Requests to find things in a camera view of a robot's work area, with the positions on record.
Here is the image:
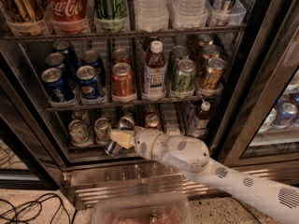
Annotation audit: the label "clear water bottle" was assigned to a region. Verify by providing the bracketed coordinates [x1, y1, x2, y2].
[134, 0, 169, 32]
[169, 0, 208, 29]

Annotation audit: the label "front orange soda can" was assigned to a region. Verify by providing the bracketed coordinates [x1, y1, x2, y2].
[111, 63, 135, 97]

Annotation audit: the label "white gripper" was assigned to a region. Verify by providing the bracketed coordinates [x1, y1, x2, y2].
[110, 126, 163, 160]

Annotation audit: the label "clear plastic bin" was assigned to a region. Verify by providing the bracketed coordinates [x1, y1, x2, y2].
[92, 192, 193, 224]

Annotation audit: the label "front gold can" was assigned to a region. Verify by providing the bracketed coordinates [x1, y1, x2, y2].
[199, 58, 226, 90]

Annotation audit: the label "red coca-cola can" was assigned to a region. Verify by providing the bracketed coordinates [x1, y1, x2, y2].
[49, 0, 88, 34]

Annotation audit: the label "middle left pepsi can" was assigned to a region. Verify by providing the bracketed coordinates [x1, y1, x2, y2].
[45, 52, 76, 89]

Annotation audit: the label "rear left pepsi can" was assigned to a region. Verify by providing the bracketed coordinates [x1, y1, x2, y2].
[52, 41, 79, 70]

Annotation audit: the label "rear green can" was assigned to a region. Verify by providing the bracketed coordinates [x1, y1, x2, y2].
[167, 46, 190, 80]

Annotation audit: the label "rear orange soda can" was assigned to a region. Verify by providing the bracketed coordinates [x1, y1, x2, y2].
[112, 49, 133, 66]

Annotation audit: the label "clear water bottle left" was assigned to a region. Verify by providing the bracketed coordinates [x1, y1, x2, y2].
[134, 0, 169, 32]

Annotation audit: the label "clear water bottle right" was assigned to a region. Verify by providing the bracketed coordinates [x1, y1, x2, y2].
[169, 0, 208, 29]

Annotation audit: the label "black cables on floor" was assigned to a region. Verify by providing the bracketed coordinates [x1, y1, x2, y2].
[0, 191, 78, 224]

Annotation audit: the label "tea bottle middle shelf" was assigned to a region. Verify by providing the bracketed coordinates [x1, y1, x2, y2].
[144, 40, 166, 94]

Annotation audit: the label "rear white can bottom left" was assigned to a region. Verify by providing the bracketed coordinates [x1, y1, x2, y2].
[72, 109, 92, 126]

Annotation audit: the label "tea bottle bottom shelf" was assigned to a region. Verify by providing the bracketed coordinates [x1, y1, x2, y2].
[188, 101, 211, 137]

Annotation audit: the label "white sprite can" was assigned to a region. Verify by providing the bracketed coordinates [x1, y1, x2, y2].
[94, 118, 111, 142]
[68, 119, 89, 144]

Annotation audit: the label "green can top shelf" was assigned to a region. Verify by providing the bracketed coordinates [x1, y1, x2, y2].
[94, 0, 128, 32]

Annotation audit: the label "orange soda can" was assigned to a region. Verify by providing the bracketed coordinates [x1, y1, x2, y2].
[112, 49, 133, 66]
[111, 63, 135, 97]

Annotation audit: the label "front green can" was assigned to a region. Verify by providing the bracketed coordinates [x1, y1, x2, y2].
[172, 59, 195, 92]

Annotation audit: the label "rear red can bottom shelf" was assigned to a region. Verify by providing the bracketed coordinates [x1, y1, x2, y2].
[143, 104, 158, 116]

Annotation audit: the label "white sprite can left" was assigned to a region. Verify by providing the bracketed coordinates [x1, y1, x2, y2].
[68, 119, 89, 144]

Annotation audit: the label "middle gold can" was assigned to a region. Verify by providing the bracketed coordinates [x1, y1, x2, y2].
[197, 44, 220, 77]

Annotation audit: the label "blue silver redbull can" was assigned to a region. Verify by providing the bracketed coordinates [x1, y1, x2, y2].
[105, 139, 122, 157]

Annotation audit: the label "right fridge glass door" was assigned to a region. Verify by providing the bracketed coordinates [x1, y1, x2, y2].
[219, 0, 299, 167]

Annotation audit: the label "blue can right fridge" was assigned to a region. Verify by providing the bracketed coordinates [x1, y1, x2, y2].
[273, 102, 298, 128]

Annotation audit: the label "stainless steel fridge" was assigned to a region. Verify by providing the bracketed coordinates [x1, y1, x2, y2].
[0, 0, 299, 209]

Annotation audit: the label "white can right fridge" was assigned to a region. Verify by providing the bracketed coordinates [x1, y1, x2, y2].
[259, 108, 277, 133]

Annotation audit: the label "tea bottle shelf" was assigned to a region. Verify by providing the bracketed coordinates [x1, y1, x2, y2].
[188, 101, 211, 137]
[144, 40, 166, 94]

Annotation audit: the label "pepsi can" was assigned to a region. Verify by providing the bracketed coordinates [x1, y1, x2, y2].
[81, 49, 106, 87]
[41, 68, 75, 103]
[77, 65, 105, 100]
[52, 41, 79, 70]
[45, 52, 76, 89]

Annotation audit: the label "red soda can bottom shelf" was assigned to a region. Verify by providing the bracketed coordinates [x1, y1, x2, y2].
[145, 114, 161, 130]

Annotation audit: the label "rear gold can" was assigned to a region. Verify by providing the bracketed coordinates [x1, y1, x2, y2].
[190, 34, 213, 63]

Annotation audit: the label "gold can top shelf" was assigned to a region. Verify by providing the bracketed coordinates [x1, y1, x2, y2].
[1, 0, 47, 35]

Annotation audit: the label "front left pepsi can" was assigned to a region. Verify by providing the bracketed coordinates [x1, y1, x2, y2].
[41, 68, 75, 103]

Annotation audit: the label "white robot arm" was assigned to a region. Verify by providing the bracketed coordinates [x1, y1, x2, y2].
[110, 127, 299, 224]

